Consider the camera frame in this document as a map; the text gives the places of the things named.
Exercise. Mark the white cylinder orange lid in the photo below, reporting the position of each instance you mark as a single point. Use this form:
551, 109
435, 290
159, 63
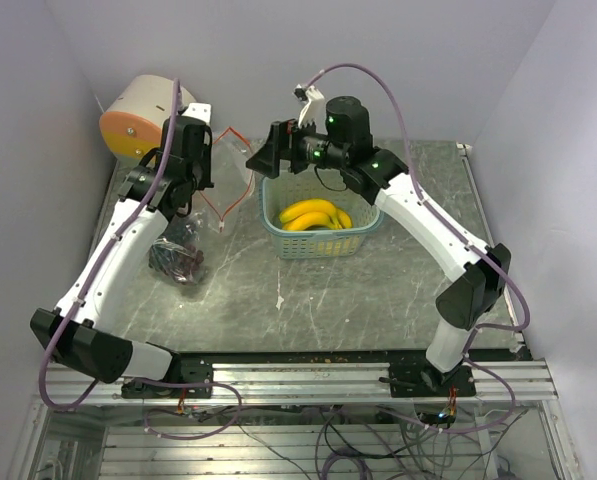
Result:
133, 124

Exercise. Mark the aluminium frame rail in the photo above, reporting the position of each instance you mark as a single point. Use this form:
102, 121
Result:
305, 384

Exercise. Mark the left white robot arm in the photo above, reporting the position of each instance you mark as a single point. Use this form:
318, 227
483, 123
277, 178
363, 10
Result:
78, 331

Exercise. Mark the yellow banana bunch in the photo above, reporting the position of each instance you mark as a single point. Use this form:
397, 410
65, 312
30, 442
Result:
314, 213

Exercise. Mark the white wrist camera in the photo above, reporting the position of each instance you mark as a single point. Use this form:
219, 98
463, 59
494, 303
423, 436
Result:
312, 101
199, 111

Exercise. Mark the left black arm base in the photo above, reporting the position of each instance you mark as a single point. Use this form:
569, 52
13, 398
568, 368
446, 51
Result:
186, 368

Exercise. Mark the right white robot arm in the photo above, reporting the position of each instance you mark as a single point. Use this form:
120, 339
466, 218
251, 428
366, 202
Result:
336, 134

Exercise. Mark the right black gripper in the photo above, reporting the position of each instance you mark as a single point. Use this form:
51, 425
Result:
283, 143

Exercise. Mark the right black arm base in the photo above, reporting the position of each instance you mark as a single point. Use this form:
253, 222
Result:
416, 377

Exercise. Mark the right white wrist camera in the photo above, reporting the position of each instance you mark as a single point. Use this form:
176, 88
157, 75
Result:
312, 101

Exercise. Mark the clear zip bag orange zipper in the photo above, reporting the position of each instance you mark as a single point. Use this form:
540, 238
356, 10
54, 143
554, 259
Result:
178, 257

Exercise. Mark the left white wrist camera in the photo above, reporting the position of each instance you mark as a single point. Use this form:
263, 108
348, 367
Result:
199, 111

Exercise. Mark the light blue plastic basket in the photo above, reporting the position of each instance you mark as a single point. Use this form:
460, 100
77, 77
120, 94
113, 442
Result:
277, 194

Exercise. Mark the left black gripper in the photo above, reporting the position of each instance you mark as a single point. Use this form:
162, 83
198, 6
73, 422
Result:
206, 179

